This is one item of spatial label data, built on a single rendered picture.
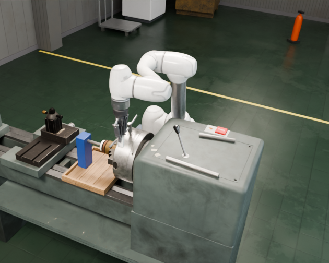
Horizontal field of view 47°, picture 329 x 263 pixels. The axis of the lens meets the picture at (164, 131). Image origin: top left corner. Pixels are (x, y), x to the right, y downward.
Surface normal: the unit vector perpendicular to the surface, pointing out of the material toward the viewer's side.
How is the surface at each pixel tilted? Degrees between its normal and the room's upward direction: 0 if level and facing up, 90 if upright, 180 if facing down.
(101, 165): 0
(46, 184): 90
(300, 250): 0
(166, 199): 90
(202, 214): 90
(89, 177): 0
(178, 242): 90
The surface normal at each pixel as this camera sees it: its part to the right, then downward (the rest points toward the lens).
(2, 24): 0.91, 0.27
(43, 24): -0.41, 0.47
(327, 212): 0.06, -0.84
